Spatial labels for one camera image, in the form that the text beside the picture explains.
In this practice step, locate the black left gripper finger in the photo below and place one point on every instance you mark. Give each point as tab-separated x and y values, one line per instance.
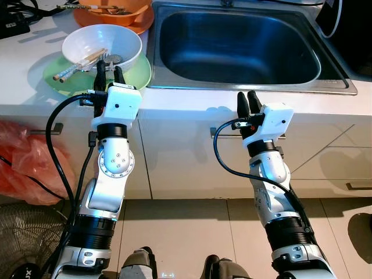
100	75
119	75

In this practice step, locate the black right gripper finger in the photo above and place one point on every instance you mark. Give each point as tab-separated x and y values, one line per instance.
242	107
254	103

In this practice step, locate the white ceramic bowl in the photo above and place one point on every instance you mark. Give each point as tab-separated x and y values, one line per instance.
99	38

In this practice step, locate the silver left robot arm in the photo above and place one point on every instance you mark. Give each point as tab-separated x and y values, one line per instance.
113	192

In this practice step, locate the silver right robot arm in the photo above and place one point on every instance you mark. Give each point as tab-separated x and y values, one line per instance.
273	168

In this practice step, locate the white kitchen cabinet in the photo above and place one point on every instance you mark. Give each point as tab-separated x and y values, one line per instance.
186	168

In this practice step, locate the green plate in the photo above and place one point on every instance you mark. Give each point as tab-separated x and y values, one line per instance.
67	87

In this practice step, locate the stainless steel sink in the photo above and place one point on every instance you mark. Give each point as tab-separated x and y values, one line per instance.
232	52

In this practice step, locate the orange bowl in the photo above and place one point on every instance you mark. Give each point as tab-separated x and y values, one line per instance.
87	17

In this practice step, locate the red plastic bag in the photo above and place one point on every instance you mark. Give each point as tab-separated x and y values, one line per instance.
29	168

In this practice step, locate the robot right leg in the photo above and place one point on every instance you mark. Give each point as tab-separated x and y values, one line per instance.
224	270

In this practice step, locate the robot leg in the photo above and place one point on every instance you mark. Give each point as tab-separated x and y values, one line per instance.
224	270
136	267

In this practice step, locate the black floor fan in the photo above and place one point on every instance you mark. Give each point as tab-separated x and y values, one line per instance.
23	238

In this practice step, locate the robot left leg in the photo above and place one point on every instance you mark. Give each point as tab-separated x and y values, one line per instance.
136	267

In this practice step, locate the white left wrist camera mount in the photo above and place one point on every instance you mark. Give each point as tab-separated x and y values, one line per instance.
122	104

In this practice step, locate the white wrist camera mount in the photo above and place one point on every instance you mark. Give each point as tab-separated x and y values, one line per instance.
122	104
273	122

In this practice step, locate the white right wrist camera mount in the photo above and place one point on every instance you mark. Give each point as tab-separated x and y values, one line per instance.
273	122

